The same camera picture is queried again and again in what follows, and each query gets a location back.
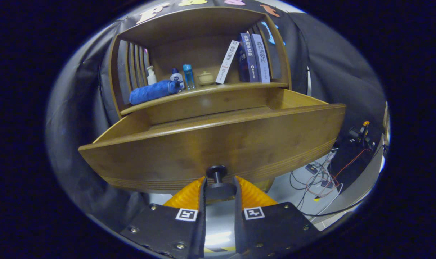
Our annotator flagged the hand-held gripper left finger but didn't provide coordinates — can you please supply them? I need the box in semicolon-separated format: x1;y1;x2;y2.
120;176;207;259

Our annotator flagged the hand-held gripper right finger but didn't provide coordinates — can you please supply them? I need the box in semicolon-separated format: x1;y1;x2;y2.
234;176;321;259

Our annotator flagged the black drawer knob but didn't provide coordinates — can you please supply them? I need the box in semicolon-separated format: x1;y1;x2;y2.
205;165;237;202

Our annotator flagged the wooden drawer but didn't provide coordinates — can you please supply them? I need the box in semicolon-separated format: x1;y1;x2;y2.
78;88;347;195

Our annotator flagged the wooden countertop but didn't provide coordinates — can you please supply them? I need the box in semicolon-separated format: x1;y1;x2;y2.
121;82;288;115

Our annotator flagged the wooden cabinet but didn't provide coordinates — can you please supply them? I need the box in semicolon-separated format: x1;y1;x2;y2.
108;6;292;126

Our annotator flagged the black covered stand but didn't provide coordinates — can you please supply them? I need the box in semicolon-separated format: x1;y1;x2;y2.
329;140;369;191

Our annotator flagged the rolled blue towel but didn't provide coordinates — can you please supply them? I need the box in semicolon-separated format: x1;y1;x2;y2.
129;79;181;105

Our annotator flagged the beige lidded ceramic cup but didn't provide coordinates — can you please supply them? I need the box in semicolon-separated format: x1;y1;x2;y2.
197;71;215;86

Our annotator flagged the clear blue bottle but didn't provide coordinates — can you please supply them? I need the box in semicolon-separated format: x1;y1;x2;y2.
183;64;195;90

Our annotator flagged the white bottle blue cap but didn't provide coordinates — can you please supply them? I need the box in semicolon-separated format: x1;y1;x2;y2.
170;68;185;90

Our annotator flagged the orange and black clamp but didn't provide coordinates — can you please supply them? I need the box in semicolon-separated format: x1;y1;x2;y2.
349;121;376;150

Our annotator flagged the navy book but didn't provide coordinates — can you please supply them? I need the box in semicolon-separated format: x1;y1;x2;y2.
237;45;251;82

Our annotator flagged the white book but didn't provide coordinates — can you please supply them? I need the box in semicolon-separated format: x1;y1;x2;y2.
215;40;241;85

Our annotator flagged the light purple book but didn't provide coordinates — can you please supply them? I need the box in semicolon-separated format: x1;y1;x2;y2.
251;34;271;84

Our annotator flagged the dark blue book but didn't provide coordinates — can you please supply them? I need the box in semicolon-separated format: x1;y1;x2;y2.
240;33;260;83

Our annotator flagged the black backdrop cloth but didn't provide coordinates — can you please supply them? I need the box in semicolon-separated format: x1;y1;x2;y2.
45;0;387;231

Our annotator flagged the floor cable tangle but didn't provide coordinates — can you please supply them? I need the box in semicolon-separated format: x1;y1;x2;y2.
289;149;369;216

